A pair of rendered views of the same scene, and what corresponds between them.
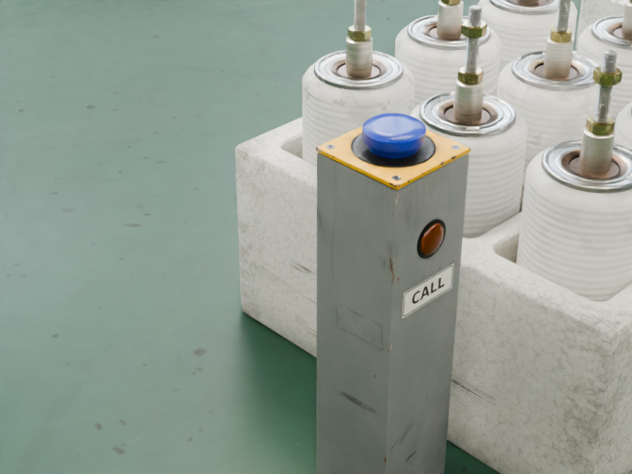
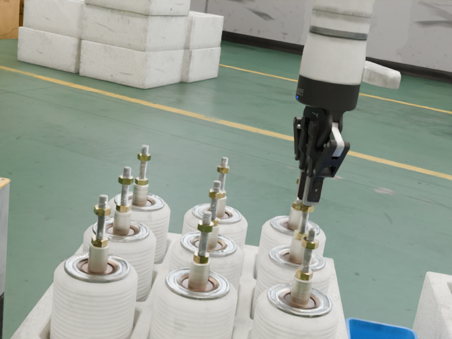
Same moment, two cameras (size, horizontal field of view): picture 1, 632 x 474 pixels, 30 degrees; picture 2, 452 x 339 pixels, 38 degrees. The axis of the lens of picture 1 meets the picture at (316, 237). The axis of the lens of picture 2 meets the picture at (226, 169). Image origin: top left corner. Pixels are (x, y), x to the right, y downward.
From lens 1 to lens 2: 0.88 m
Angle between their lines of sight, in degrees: 45
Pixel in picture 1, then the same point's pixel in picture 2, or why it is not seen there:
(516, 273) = (46, 307)
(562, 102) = (178, 255)
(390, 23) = (416, 278)
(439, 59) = (187, 220)
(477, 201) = not seen: hidden behind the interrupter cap
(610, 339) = not seen: outside the picture
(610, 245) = (60, 309)
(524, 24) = (268, 233)
